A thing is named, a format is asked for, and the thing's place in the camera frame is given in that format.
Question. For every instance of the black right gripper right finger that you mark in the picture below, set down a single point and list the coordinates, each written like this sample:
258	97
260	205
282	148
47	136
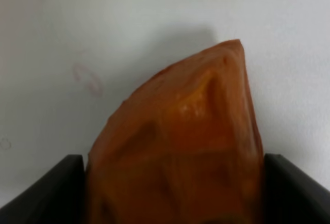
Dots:
290	195

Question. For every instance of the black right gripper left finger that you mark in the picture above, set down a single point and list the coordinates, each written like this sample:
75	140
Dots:
57	197

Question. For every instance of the orange waffle wedge toy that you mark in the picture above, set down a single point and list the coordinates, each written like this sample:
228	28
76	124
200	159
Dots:
183	148

